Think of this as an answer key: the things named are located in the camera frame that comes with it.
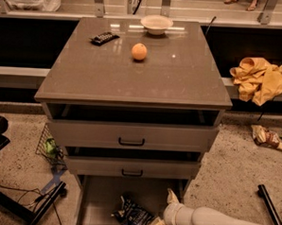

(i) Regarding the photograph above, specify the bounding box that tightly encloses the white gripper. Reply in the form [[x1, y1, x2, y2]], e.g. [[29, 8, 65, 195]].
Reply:
[[148, 188, 194, 225]]

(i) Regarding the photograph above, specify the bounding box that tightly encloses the blue chip bag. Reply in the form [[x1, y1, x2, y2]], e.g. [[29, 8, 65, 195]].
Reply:
[[112, 196, 153, 225]]

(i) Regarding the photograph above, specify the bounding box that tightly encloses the middle grey drawer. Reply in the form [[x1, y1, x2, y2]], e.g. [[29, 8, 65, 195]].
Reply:
[[64, 156, 200, 180]]

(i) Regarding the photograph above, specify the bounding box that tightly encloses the bottom grey open drawer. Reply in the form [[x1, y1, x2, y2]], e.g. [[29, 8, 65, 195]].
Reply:
[[76, 176, 185, 225]]

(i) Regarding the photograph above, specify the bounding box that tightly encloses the grey drawer cabinet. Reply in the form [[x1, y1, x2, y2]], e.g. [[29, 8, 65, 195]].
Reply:
[[29, 13, 238, 199]]

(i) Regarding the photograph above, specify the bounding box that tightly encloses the brown snack bag on floor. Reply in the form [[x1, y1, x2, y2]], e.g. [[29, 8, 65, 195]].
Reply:
[[251, 125, 282, 151]]

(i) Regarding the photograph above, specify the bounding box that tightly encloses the top grey drawer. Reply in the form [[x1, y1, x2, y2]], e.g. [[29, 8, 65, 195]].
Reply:
[[47, 119, 219, 153]]

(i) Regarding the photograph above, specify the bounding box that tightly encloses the black bar right floor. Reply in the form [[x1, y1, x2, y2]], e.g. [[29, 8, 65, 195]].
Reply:
[[257, 184, 282, 225]]

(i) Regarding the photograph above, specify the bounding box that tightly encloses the yellow cloth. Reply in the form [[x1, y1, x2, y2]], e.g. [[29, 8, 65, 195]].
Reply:
[[229, 57, 282, 107]]

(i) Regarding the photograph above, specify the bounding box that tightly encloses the orange fruit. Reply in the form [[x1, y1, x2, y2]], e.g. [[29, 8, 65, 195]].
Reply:
[[131, 43, 148, 61]]

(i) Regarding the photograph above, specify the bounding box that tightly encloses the black stand base left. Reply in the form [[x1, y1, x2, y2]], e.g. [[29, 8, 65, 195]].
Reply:
[[0, 177, 68, 225]]

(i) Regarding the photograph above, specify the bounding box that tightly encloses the dark candy bar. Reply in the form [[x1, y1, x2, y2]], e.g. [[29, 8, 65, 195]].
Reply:
[[91, 32, 118, 46]]

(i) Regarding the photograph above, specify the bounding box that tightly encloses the white bowl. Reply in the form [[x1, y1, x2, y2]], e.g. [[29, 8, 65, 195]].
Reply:
[[140, 14, 173, 35]]

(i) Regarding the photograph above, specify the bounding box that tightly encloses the black cable on floor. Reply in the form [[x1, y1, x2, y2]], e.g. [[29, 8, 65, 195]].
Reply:
[[0, 172, 67, 225]]

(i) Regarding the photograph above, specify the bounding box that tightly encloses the wire basket with green item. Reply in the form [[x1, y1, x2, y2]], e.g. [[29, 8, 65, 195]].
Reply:
[[36, 125, 64, 165]]

